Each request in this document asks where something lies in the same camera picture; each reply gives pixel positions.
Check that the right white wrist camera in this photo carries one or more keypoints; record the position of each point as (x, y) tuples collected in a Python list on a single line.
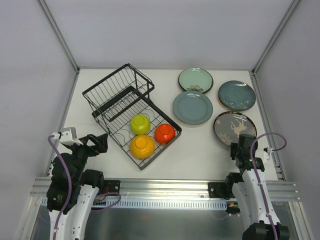
[(267, 153)]

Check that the grey deer plate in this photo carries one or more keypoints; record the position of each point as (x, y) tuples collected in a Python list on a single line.
[(229, 125)]

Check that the aluminium mounting rail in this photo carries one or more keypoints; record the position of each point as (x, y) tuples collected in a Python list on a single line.
[(167, 189)]

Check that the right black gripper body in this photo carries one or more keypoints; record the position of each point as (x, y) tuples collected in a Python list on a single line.
[(247, 139)]

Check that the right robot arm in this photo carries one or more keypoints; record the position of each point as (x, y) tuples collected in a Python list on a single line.
[(249, 188)]

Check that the white slotted cable duct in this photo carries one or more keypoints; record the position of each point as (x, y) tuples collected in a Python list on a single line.
[(175, 204)]

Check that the dark blue speckled plate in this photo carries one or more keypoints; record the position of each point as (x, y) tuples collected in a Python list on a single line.
[(237, 95)]

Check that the right aluminium frame post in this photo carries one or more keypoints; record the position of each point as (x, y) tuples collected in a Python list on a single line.
[(276, 34)]

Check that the grey blue plate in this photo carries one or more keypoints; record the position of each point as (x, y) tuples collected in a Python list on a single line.
[(192, 107)]

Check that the yellow ribbed bowl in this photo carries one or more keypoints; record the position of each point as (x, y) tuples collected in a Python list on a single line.
[(142, 146)]

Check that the black wire dish rack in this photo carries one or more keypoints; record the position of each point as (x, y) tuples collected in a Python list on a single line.
[(117, 98)]

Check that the green bowl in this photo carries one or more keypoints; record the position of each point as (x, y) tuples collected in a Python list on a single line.
[(140, 124)]

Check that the mint green flower plate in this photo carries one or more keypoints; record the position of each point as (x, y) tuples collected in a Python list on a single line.
[(195, 79)]

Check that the orange bowl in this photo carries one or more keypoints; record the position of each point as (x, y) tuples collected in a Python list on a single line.
[(164, 133)]

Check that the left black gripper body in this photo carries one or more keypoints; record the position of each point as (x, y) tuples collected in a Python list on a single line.
[(88, 145)]

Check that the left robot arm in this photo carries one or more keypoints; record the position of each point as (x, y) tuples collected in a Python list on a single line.
[(73, 188)]

